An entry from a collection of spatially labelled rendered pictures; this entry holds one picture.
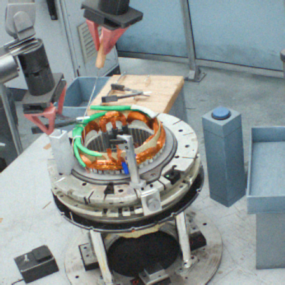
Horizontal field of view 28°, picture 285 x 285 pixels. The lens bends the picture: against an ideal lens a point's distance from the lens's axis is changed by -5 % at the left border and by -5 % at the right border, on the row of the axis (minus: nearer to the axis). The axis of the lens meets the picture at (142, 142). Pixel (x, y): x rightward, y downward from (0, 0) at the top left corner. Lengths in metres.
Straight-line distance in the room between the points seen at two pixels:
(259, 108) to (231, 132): 2.07
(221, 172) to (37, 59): 0.59
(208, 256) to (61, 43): 2.37
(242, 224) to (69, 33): 2.27
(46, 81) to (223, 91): 2.61
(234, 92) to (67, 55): 1.06
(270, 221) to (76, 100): 0.69
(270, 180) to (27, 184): 0.83
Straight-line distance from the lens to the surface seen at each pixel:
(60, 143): 1.15
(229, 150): 1.43
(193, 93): 3.69
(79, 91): 1.66
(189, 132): 1.25
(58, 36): 3.52
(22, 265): 1.42
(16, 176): 1.82
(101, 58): 1.10
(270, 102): 3.53
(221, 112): 1.41
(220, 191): 1.51
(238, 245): 1.41
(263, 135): 1.31
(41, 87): 1.15
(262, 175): 1.22
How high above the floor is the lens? 1.76
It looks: 32 degrees down
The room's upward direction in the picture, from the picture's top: 10 degrees counter-clockwise
